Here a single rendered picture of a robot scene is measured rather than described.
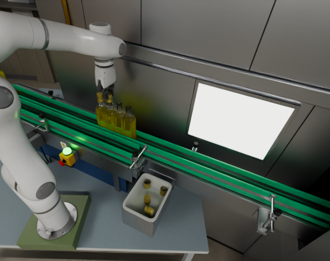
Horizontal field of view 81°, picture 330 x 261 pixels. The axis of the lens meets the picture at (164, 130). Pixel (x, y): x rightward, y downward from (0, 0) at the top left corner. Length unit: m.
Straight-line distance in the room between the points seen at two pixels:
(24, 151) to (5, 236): 0.67
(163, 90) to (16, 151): 0.65
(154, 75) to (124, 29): 0.25
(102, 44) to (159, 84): 0.34
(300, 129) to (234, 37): 0.49
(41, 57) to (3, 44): 3.45
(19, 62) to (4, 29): 3.82
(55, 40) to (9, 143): 0.35
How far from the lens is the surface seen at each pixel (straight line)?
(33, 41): 0.72
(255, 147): 1.05
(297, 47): 0.87
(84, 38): 0.80
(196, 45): 0.90
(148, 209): 1.00
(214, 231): 1.86
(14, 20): 0.71
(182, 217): 1.25
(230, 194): 1.05
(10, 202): 1.49
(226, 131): 1.02
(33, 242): 1.23
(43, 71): 4.25
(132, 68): 1.04
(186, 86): 0.94
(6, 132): 0.75
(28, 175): 0.84
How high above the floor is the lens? 1.87
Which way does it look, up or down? 40 degrees down
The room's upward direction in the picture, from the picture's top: 6 degrees clockwise
